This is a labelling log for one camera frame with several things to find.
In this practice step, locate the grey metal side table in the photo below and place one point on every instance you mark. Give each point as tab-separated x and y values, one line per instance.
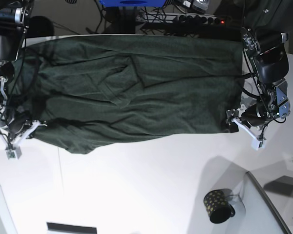
269	206

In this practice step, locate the dark green t-shirt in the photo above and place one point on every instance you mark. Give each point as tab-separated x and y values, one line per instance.
94	91

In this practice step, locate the blue box with oval hole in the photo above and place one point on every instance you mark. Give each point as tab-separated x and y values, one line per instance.
132	3

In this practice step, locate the black power strip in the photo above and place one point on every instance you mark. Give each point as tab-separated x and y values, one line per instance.
160	17

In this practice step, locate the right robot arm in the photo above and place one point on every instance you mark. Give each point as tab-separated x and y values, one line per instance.
14	23

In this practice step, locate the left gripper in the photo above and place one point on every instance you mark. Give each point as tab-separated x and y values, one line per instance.
254	116

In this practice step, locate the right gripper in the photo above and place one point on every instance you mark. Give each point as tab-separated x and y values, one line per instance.
19	127

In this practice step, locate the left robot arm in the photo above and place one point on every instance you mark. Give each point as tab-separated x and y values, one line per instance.
265	29

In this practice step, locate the black mug with gold dots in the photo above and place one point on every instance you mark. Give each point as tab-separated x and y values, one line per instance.
218	207

